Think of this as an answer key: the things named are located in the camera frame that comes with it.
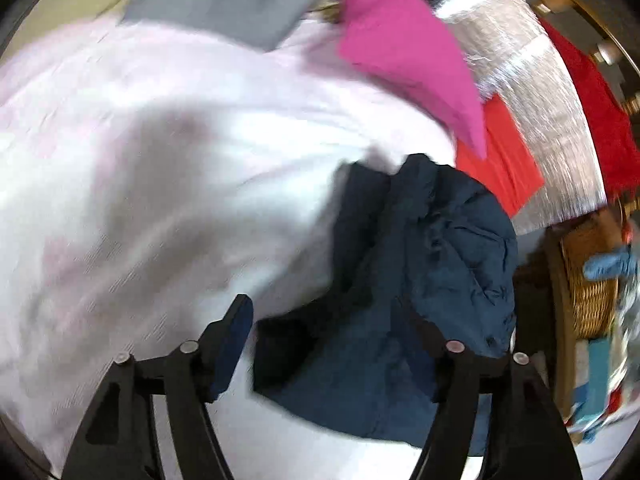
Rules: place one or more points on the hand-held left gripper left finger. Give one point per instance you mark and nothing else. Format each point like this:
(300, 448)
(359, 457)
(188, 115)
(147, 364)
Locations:
(230, 345)

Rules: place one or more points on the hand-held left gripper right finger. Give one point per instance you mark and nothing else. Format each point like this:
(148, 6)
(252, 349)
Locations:
(457, 377)

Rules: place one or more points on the navy blue puffer jacket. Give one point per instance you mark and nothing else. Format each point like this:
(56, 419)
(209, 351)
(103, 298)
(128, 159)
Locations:
(400, 285)

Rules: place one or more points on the wicker basket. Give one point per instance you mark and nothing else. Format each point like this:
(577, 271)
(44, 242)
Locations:
(590, 290)

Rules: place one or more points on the white bed sheet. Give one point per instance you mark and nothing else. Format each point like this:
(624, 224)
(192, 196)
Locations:
(150, 185)

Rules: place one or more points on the light blue cloth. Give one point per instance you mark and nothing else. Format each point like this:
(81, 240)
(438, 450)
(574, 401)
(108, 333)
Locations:
(607, 265)

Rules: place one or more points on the orange-red cloth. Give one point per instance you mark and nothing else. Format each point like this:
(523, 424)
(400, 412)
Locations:
(505, 160)

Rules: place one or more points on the silver quilted foil mat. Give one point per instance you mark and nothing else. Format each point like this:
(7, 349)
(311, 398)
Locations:
(540, 100)

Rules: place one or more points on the red cloth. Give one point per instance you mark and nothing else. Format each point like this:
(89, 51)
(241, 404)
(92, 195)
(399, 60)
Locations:
(600, 110)

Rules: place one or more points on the magenta pink cloth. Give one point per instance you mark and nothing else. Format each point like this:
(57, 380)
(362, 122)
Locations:
(400, 50)

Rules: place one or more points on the wooden bed frame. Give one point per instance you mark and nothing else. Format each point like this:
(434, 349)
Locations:
(575, 5)

